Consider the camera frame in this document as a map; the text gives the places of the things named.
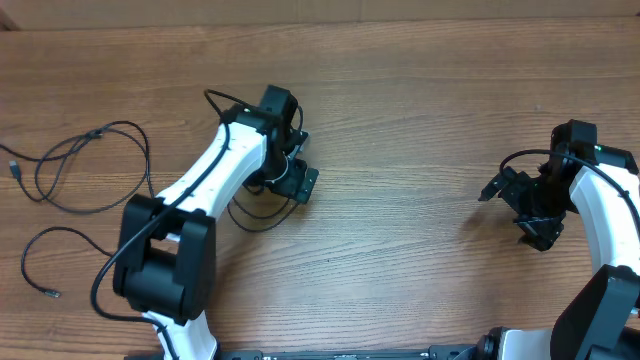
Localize thin black USB cable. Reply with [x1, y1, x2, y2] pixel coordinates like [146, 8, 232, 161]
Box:
[8, 127, 114, 300]

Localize brown cardboard wall panel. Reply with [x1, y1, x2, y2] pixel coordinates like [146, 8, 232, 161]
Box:
[1, 0, 639, 31]

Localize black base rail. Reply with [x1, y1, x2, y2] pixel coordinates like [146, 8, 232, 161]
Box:
[124, 343, 481, 360]

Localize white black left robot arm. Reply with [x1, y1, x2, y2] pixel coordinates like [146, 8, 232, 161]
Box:
[107, 85, 318, 359]

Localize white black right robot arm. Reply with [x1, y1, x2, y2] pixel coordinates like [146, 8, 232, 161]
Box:
[464, 120, 639, 359]

